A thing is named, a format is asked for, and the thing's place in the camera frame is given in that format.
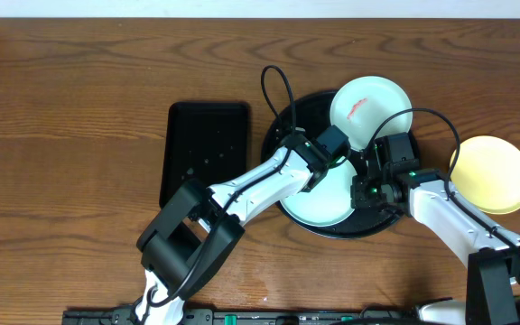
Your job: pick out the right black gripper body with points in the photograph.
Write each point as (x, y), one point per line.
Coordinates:
(368, 195)

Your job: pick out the mint plate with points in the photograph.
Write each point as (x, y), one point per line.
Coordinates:
(363, 104)
(328, 203)

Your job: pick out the yellow plate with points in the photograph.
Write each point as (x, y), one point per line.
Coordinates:
(487, 174)

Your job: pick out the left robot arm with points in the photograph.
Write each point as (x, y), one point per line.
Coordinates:
(194, 233)

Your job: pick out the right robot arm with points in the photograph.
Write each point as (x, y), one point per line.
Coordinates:
(490, 252)

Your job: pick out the black rectangular tray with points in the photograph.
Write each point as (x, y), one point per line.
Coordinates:
(206, 141)

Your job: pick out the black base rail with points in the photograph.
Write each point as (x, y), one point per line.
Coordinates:
(125, 316)

